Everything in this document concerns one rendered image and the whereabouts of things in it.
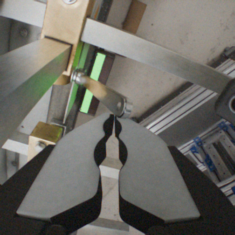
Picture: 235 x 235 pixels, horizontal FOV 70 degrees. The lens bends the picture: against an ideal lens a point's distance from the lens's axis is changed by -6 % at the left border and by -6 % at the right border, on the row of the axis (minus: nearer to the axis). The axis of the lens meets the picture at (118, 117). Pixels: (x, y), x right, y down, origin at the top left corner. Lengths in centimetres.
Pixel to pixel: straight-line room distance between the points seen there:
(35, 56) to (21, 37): 38
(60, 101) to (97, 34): 27
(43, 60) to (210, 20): 113
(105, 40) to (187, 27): 96
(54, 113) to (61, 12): 31
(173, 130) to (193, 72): 90
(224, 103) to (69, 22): 20
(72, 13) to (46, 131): 22
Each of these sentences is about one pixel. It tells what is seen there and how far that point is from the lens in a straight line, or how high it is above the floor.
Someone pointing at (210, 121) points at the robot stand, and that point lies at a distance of 122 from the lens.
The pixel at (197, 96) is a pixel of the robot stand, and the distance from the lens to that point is 107.
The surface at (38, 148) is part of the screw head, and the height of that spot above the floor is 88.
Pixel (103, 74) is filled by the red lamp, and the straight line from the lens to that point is 43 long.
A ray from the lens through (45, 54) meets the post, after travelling 19.
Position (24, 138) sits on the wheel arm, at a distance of 40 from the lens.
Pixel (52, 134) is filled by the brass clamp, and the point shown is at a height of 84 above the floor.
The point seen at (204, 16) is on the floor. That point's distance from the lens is 122.
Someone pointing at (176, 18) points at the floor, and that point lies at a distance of 116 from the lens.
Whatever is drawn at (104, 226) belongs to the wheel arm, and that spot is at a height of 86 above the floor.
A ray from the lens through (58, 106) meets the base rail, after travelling 49.
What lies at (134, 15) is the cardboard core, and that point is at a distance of 103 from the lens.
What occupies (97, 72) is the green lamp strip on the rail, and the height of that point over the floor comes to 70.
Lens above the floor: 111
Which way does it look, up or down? 58 degrees down
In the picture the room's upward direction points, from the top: 180 degrees counter-clockwise
